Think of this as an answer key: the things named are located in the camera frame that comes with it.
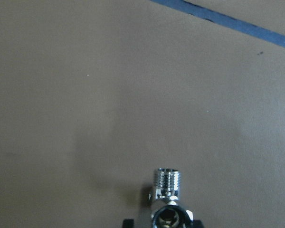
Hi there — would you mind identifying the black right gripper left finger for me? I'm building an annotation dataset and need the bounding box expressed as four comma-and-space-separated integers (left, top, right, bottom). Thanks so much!
122, 219, 134, 228

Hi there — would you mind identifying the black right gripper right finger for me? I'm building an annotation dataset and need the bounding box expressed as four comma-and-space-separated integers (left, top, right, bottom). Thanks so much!
192, 220, 204, 228

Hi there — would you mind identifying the chrome metal valve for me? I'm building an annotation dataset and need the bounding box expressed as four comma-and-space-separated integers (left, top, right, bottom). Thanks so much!
149, 168, 193, 228

